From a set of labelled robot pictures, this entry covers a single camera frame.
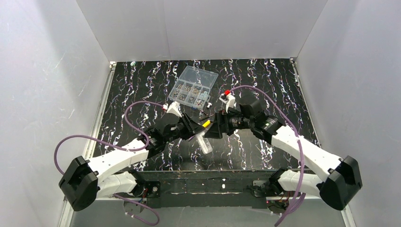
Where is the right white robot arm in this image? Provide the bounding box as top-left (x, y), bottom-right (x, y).
top-left (205, 108), bottom-right (363, 210)

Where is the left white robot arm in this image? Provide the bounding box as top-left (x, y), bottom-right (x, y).
top-left (59, 113), bottom-right (205, 211)

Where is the clear plastic screw organizer box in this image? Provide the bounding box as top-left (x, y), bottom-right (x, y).
top-left (168, 66), bottom-right (218, 110)

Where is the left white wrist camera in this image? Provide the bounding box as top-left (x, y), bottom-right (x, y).
top-left (163, 101), bottom-right (182, 118)

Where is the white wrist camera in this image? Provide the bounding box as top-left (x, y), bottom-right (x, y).
top-left (219, 90), bottom-right (235, 112)
top-left (163, 101), bottom-right (182, 118)

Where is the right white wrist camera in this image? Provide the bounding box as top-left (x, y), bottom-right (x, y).
top-left (219, 90), bottom-right (235, 112)

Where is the yellow handled screwdriver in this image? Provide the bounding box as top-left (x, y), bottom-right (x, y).
top-left (202, 120), bottom-right (211, 128)

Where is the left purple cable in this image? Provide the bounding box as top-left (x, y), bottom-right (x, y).
top-left (53, 101), bottom-right (166, 226)

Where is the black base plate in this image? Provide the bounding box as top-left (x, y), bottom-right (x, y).
top-left (130, 170), bottom-right (281, 209)

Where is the aluminium rail frame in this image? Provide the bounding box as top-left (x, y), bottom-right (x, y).
top-left (64, 61), bottom-right (356, 227)

